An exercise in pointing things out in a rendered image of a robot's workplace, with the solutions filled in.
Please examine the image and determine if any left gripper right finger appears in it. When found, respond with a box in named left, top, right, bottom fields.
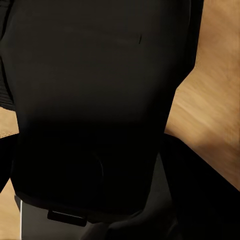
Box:
left=159, top=133, right=240, bottom=240

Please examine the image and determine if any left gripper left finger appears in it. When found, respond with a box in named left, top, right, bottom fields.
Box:
left=0, top=133, right=20, bottom=193

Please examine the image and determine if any digital camera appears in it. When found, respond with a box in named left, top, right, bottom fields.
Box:
left=0, top=0, right=204, bottom=227

